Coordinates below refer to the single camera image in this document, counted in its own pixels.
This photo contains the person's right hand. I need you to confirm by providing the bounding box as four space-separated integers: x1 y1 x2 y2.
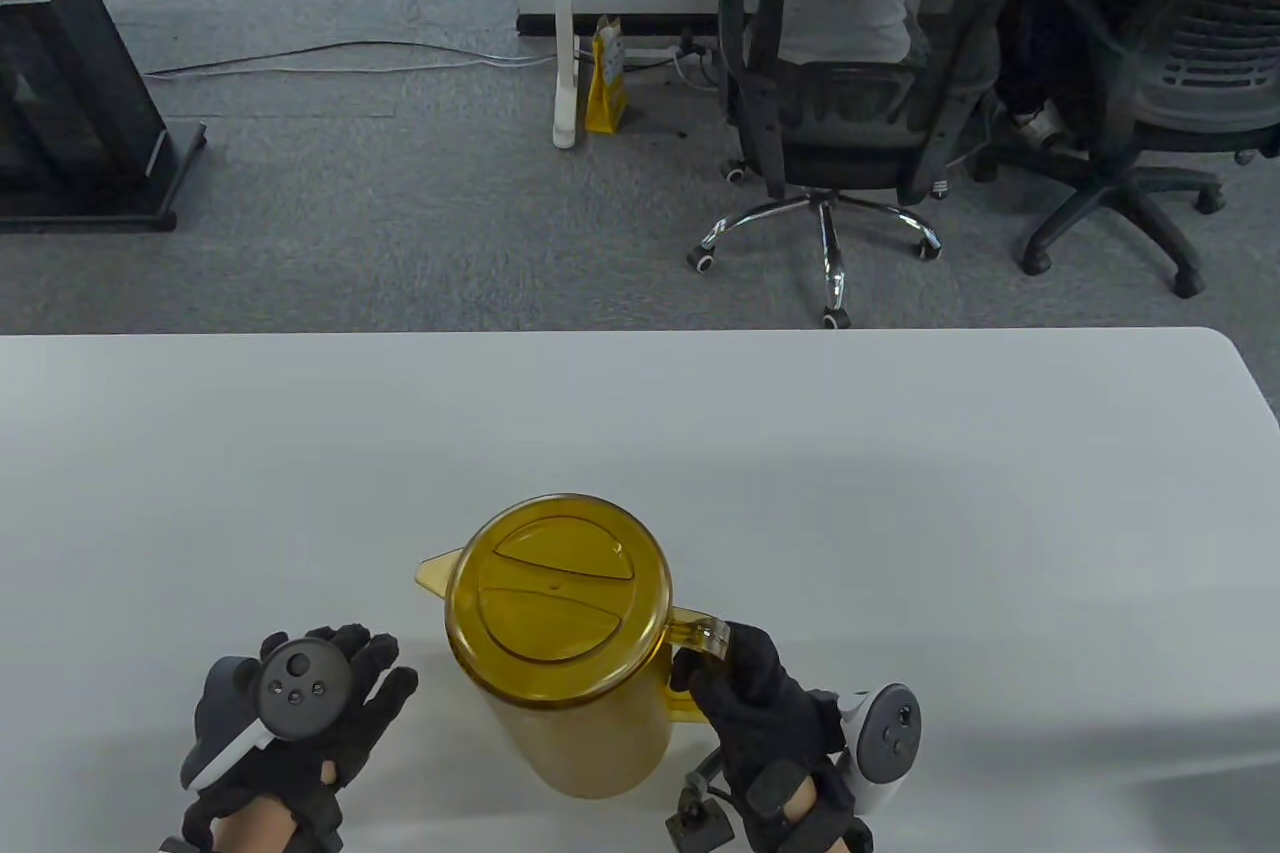
668 623 873 853

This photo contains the person's left hand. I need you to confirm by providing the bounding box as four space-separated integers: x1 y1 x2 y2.
180 625 419 853

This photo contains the yellow transparent water kettle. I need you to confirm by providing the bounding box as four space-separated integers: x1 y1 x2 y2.
417 493 733 800

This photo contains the yellow round kettle lid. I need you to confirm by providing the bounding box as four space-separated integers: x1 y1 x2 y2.
445 495 671 702

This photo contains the person's left forearm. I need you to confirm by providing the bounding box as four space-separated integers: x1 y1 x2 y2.
210 793 301 853

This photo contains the dark grey tracking controller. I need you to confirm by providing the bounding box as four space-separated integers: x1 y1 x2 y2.
180 638 353 791

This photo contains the white tracking controller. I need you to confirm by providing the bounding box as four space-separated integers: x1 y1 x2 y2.
835 683 923 819

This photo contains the black mesh chair chrome base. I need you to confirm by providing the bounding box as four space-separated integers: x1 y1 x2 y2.
688 0 1036 331

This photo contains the yellow paper bag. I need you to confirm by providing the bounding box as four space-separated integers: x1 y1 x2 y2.
585 15 631 134

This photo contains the black cabinet on base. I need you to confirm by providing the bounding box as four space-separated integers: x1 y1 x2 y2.
0 0 208 234

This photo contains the white desk leg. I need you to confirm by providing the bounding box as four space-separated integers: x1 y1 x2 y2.
552 0 581 150

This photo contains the black office chair grey mesh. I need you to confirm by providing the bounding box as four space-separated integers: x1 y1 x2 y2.
1000 0 1280 299

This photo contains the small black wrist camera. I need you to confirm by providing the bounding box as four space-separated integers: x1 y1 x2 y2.
665 748 736 853

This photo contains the grey floor cable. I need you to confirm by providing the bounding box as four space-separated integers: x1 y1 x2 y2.
148 41 556 77

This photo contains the white power strip with cables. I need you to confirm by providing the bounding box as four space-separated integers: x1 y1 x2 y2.
625 33 729 90

